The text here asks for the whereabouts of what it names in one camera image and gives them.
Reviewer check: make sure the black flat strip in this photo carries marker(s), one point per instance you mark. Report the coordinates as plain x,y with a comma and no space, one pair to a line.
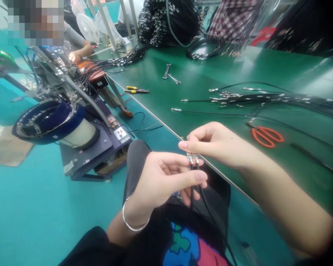
313,158

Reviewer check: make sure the person's left hand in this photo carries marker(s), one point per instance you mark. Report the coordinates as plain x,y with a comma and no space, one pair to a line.
155,183

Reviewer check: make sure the person's right hand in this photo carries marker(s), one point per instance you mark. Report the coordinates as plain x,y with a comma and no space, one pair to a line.
224,149

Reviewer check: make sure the green reel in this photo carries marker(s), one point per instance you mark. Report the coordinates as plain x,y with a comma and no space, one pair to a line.
1,59

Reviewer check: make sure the steel open-end wrench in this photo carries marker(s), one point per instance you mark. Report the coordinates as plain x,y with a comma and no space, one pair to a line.
166,71
174,79

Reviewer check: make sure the red plastic stool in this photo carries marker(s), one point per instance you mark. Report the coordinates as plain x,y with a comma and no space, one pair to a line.
262,36

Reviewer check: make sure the white plastic reel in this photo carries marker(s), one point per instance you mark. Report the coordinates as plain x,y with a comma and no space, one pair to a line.
87,26

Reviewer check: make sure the brown cardboard sheet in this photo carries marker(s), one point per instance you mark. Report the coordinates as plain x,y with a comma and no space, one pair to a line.
12,149

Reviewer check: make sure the person's body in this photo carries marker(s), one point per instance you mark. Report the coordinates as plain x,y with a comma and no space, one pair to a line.
188,243

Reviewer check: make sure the metal frame rack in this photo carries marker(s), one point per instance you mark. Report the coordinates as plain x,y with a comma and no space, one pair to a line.
108,25

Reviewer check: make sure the terminal machine with blue bowl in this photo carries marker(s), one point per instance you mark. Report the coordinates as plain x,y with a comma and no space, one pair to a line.
80,133

